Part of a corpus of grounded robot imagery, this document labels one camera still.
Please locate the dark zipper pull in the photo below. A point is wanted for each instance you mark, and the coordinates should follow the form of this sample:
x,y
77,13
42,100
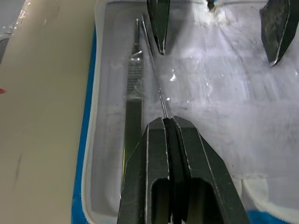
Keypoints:
x,y
211,4

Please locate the flat metal surgical tweezers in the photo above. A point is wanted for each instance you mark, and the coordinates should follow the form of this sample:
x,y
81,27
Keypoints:
x,y
133,98

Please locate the thin metal surgical probe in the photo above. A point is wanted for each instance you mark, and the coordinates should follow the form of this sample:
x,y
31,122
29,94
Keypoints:
x,y
153,63

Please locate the blue surgical instrument pack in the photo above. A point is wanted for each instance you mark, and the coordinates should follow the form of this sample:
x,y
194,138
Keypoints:
x,y
210,98

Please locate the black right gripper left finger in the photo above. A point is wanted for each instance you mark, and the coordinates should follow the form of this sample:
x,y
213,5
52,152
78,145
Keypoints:
x,y
140,168

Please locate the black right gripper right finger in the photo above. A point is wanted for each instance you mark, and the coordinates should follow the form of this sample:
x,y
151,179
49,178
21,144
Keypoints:
x,y
205,168

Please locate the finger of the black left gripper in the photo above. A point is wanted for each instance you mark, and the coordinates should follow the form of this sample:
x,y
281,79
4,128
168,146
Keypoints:
x,y
276,30
159,21

